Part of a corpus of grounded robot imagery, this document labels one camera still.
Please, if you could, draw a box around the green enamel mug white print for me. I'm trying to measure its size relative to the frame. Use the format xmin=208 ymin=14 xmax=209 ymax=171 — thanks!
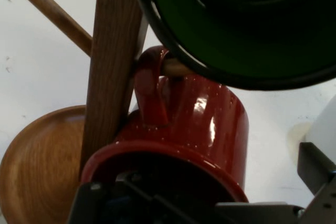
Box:
xmin=132 ymin=0 xmax=336 ymax=91

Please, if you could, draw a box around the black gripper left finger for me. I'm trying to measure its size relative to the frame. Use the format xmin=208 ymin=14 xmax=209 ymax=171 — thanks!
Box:
xmin=67 ymin=178 xmax=201 ymax=224

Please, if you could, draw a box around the wooden mug tree stand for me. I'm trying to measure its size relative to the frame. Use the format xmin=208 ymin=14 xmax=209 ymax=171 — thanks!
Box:
xmin=0 ymin=0 xmax=190 ymax=224

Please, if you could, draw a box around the red enamel mug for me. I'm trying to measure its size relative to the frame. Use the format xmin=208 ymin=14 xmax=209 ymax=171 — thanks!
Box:
xmin=80 ymin=45 xmax=250 ymax=205

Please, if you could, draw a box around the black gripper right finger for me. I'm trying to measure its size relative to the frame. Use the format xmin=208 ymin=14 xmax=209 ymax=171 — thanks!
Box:
xmin=215 ymin=142 xmax=336 ymax=224

